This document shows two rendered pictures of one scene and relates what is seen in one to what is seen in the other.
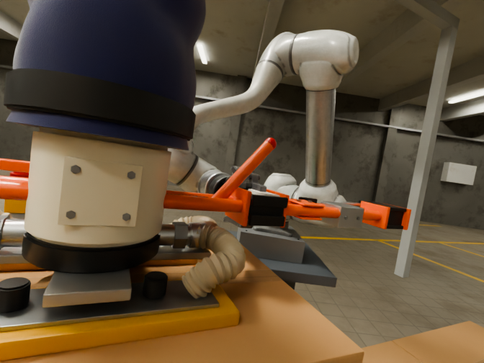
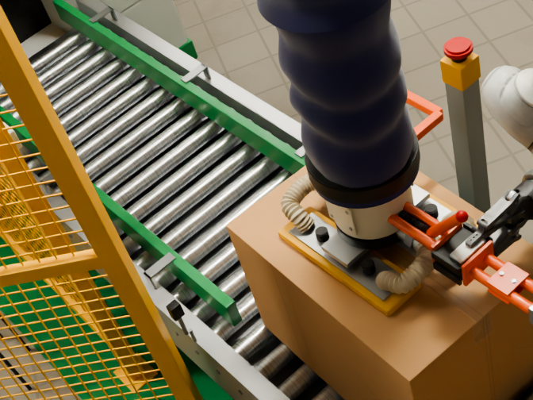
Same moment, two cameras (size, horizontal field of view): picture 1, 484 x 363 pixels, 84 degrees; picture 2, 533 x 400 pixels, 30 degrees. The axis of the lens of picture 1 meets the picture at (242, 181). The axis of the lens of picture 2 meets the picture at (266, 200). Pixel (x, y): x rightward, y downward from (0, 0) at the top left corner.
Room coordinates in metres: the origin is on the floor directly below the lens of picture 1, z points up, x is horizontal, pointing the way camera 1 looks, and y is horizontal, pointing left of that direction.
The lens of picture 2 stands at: (0.14, -1.20, 2.58)
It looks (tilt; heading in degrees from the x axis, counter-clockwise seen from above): 46 degrees down; 89
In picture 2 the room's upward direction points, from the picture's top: 19 degrees counter-clockwise
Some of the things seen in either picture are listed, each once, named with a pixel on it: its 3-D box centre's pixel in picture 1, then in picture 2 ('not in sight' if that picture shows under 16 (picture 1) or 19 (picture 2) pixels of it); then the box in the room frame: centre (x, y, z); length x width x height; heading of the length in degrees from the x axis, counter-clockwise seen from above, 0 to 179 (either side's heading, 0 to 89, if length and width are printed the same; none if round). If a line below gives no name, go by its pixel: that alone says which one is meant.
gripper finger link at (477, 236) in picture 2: (257, 182); (477, 233); (0.52, -0.03, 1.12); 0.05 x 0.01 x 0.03; 26
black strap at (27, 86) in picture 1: (112, 113); (362, 154); (0.38, 0.19, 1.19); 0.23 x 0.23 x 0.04
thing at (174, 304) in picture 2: not in sight; (182, 324); (-0.12, 0.36, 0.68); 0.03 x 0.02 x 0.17; 26
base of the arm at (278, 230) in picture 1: (268, 222); not in sight; (1.28, -0.15, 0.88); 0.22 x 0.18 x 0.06; 89
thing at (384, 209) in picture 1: (383, 214); not in sight; (0.64, -0.35, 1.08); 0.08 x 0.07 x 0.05; 116
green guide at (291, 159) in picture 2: not in sight; (195, 84); (0.10, 1.34, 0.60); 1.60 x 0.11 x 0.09; 116
